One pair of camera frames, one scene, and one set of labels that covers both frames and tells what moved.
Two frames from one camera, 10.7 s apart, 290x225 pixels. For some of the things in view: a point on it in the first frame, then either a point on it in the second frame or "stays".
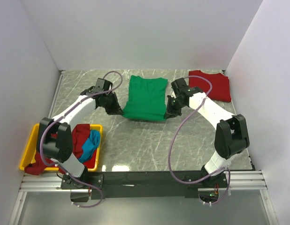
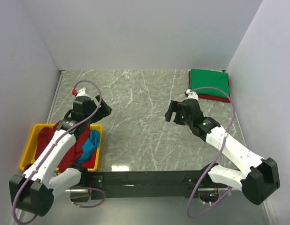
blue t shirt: [89, 146] stays
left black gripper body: [110, 104] -> [95, 108]
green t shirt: [147, 98] -> [203, 78]
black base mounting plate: [143, 184] stays
